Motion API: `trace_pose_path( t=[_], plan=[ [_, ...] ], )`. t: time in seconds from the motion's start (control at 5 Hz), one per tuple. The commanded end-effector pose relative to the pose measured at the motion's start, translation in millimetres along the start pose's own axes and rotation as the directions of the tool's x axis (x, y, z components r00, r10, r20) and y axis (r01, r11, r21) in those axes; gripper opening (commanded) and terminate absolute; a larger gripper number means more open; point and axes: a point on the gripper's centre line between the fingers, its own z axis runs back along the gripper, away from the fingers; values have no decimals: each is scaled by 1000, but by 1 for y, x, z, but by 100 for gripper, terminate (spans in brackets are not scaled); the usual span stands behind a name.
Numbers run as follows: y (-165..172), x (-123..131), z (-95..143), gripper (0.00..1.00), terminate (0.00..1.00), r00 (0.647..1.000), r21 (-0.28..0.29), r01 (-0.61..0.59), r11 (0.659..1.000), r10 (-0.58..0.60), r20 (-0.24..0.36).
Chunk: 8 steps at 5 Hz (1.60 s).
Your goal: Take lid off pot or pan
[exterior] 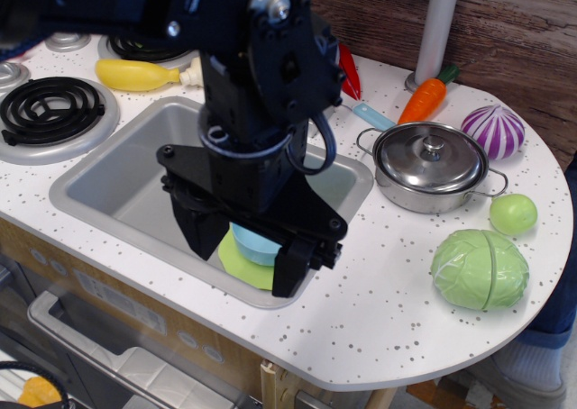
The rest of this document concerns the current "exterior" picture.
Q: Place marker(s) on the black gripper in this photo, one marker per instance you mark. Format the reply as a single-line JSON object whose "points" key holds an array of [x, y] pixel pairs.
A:
{"points": [[267, 193]]}

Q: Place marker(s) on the steel pot lid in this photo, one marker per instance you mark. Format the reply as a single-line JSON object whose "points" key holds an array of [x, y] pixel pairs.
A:
{"points": [[429, 158]]}

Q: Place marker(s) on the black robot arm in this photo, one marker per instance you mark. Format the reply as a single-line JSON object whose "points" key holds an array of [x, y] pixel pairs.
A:
{"points": [[269, 70]]}

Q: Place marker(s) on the light blue bowl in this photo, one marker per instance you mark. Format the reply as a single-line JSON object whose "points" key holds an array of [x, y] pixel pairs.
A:
{"points": [[254, 247]]}

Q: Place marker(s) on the green plate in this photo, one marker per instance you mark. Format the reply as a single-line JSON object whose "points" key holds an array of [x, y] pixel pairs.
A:
{"points": [[236, 265]]}

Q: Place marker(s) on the grey toy sink basin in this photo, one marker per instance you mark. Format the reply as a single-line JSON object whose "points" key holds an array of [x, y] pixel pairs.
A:
{"points": [[117, 188]]}

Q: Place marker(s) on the cream toy jug bottle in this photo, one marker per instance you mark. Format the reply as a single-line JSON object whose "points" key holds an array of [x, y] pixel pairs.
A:
{"points": [[192, 76]]}

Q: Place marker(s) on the red toy pepper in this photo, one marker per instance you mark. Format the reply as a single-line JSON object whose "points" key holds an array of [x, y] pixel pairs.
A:
{"points": [[352, 84]]}

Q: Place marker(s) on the black rear stove burner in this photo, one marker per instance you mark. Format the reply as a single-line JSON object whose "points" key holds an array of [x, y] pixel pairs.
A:
{"points": [[122, 48]]}

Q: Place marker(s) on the black stove burner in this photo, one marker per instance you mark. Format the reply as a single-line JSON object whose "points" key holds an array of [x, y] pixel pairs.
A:
{"points": [[122, 48], [49, 120]]}

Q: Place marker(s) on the orange toy carrot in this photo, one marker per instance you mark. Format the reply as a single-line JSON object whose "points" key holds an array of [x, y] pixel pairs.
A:
{"points": [[428, 96]]}

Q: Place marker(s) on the green toy cabbage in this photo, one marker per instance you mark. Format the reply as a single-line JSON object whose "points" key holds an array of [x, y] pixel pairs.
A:
{"points": [[479, 270]]}

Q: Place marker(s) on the black front stove burner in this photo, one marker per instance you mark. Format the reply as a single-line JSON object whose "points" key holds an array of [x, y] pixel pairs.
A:
{"points": [[49, 120]]}

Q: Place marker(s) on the yellow object lower left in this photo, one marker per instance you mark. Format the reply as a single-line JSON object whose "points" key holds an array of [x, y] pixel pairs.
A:
{"points": [[38, 391]]}

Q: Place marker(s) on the small green toy fruit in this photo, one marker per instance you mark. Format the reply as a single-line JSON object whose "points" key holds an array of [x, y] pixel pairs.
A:
{"points": [[513, 214]]}

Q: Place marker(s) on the white shoe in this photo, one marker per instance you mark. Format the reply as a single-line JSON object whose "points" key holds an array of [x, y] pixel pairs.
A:
{"points": [[526, 373]]}

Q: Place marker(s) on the grey stove knob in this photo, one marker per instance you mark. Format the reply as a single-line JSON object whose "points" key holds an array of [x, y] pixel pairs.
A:
{"points": [[67, 42]]}

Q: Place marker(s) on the purple toy onion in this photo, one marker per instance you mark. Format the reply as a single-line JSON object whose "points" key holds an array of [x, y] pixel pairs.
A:
{"points": [[496, 129]]}

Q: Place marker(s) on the white vertical pole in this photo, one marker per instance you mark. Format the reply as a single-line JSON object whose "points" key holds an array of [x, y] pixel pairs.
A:
{"points": [[439, 18]]}

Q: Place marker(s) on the grey left edge knob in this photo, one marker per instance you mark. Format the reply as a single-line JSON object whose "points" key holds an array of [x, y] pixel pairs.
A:
{"points": [[12, 75]]}

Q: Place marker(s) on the oven door handle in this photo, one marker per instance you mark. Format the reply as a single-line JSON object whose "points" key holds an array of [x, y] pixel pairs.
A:
{"points": [[118, 362]]}

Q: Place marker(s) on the light blue utensil handle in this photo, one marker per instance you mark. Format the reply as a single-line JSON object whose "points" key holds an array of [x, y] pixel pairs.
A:
{"points": [[373, 117]]}

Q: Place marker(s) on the steel pot with handles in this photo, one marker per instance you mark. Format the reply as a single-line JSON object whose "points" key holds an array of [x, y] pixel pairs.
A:
{"points": [[493, 185]]}

